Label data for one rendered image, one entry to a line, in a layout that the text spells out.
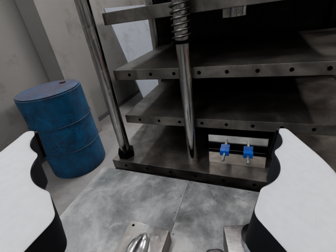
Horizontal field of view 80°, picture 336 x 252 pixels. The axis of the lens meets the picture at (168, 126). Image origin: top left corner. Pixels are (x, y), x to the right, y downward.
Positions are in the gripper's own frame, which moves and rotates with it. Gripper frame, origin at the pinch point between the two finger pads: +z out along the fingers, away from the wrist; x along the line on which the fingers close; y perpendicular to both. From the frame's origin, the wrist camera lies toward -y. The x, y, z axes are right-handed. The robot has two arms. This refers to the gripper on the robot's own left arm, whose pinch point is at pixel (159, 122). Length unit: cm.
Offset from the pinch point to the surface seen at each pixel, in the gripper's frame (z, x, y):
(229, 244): 23, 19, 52
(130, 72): 88, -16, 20
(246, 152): 64, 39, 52
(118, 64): 383, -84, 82
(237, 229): 27, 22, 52
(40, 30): 243, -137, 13
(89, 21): 86, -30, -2
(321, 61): 60, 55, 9
